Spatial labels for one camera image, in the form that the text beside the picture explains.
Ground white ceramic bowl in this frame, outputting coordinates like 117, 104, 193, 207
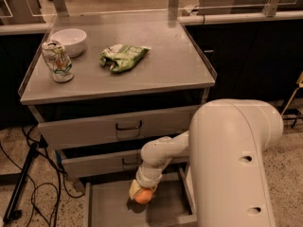
50, 28, 87, 58

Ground middle drawer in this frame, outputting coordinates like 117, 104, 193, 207
62, 137, 189, 178

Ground black floor stand bar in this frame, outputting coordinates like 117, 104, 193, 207
3, 143, 38, 223

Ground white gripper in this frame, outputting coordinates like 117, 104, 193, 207
129, 166, 162, 200

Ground bottom drawer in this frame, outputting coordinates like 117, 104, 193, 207
83, 165, 197, 227

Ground black floor cable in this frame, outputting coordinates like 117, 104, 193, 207
0, 125, 85, 227

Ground drawer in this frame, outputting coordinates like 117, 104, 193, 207
83, 165, 197, 227
38, 105, 199, 149
62, 137, 189, 178

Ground green chip bag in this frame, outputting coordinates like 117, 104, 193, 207
98, 44, 150, 74

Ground top drawer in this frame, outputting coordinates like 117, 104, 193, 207
38, 105, 199, 149

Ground crushed soda can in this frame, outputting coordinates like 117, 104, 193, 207
42, 40, 74, 83

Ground wheeled cart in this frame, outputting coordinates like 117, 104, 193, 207
279, 71, 303, 129

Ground grey metal drawer cabinet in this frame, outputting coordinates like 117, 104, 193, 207
17, 9, 218, 227

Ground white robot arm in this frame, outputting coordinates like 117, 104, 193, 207
129, 99, 283, 227

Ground orange fruit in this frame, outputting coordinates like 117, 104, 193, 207
134, 188, 153, 204

